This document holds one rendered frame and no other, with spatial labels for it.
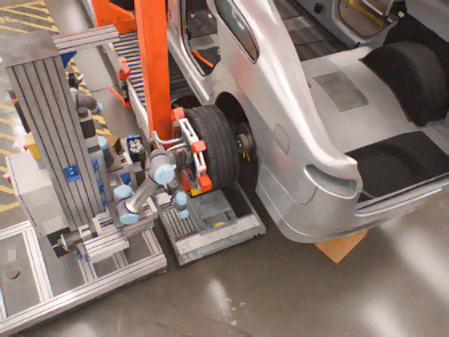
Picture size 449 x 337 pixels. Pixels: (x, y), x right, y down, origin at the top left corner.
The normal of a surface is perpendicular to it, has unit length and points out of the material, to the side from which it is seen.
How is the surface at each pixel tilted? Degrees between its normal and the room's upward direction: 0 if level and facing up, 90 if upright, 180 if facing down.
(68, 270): 0
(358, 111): 22
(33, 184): 0
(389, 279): 0
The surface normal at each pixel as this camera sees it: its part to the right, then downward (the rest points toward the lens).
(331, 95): 0.07, -0.62
